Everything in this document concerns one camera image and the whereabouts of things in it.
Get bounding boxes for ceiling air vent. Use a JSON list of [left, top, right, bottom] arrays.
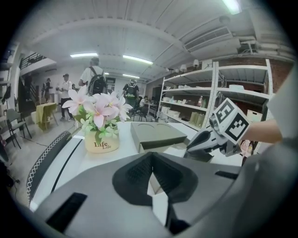
[[183, 26, 234, 52]]

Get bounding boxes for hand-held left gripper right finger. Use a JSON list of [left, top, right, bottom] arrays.
[[151, 152, 242, 236]]

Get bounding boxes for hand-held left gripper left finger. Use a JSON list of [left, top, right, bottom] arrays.
[[29, 152, 174, 238]]

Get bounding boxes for person's white t-shirt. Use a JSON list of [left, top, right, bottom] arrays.
[[241, 66, 298, 238]]

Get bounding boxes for person's right forearm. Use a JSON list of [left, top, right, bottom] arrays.
[[242, 118, 284, 144]]

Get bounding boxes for olive green box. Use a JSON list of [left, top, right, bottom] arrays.
[[129, 121, 214, 164]]

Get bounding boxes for black staircase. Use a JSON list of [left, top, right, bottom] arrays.
[[18, 52, 47, 108]]

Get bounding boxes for white shelving rack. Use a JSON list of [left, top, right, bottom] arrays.
[[156, 59, 275, 133]]

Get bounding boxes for blue chair with stitched back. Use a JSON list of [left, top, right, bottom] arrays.
[[25, 130, 71, 205]]

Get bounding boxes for green paper bags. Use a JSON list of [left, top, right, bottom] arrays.
[[189, 111, 207, 126]]

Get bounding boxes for white table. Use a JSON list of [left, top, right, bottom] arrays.
[[28, 120, 244, 210]]

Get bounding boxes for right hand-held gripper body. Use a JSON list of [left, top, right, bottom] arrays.
[[208, 97, 251, 157]]

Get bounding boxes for pink flowers in cream pot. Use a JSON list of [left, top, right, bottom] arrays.
[[61, 85, 134, 154]]

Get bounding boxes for yellow-green cloth covered table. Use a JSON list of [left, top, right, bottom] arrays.
[[34, 102, 58, 131]]

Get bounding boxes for grey chair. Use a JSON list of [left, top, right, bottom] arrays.
[[5, 107, 33, 150]]

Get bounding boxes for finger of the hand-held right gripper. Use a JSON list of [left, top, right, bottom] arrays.
[[194, 129, 214, 141], [186, 137, 219, 154]]

